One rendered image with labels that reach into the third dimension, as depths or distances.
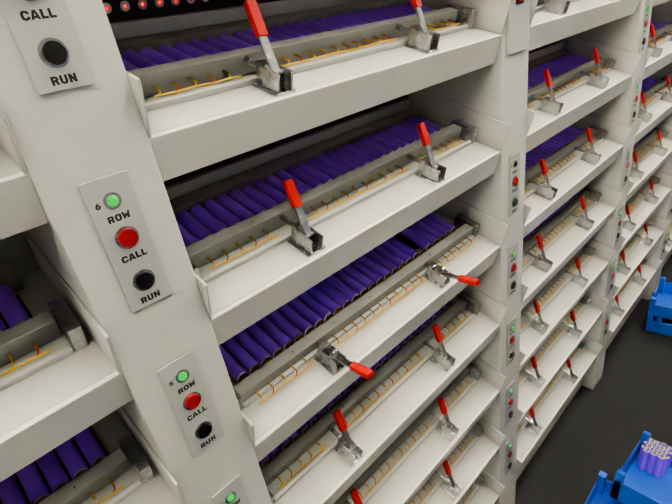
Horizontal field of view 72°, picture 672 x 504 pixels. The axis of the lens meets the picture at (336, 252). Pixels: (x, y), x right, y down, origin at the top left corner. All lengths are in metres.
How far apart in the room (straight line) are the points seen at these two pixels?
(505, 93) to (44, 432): 0.79
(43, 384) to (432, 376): 0.66
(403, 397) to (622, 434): 1.15
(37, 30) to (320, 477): 0.67
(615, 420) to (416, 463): 1.06
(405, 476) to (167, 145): 0.79
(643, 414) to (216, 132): 1.79
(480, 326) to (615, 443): 0.94
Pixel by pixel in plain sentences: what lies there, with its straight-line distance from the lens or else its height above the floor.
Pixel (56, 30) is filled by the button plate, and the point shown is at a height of 1.40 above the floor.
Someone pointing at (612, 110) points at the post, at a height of 1.03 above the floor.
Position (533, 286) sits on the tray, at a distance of 1.20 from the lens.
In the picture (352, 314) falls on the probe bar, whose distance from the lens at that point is 0.72.
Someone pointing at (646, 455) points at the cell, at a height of 0.09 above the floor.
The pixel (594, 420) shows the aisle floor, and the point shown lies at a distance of 1.94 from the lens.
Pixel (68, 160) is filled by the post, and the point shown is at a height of 1.31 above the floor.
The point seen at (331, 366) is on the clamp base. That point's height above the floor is 0.95.
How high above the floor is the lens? 1.38
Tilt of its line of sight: 27 degrees down
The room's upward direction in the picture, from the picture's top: 10 degrees counter-clockwise
